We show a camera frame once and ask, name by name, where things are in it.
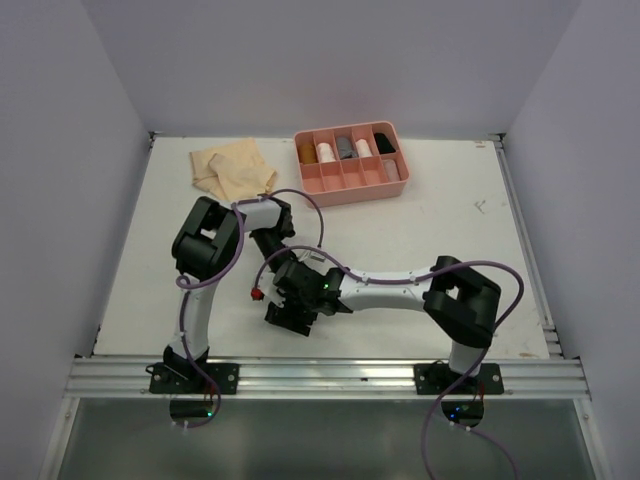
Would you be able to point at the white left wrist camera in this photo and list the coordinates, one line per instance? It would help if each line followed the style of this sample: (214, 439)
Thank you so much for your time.
(306, 255)

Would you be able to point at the brown rolled underwear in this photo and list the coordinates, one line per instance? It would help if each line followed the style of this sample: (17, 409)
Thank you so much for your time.
(307, 154)

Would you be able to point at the beige underwear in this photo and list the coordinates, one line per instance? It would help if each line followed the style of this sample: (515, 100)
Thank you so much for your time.
(232, 172)

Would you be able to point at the grey rolled underwear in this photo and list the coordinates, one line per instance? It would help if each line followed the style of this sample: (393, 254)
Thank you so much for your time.
(345, 148)

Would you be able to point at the right wrist camera red cap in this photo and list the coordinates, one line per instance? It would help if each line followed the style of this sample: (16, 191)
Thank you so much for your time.
(264, 289)

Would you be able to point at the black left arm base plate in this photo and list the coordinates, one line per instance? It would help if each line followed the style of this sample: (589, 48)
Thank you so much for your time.
(164, 380)

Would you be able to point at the black rolled underwear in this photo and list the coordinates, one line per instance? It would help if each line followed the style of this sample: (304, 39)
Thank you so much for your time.
(383, 144)

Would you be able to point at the aluminium table frame rail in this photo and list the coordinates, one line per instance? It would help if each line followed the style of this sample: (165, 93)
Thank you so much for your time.
(459, 200)

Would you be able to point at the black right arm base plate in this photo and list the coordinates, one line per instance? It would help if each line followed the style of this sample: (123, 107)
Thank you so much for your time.
(434, 378)

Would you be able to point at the black underwear orange trim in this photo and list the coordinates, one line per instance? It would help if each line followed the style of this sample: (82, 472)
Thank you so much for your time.
(291, 317)

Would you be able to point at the pink divided organizer tray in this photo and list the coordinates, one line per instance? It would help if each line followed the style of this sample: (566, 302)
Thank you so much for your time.
(356, 179)

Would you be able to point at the pink underwear cream waistband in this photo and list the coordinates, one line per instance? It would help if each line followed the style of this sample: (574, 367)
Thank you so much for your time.
(391, 170)

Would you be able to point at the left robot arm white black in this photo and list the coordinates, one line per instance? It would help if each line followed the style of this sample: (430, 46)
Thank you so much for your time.
(206, 248)

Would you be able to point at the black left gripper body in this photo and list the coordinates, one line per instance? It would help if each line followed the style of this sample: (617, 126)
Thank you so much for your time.
(270, 242)

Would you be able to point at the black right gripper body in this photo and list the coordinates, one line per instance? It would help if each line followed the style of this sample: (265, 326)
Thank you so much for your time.
(303, 301)

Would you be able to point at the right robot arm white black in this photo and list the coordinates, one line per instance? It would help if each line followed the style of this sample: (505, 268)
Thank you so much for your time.
(460, 300)

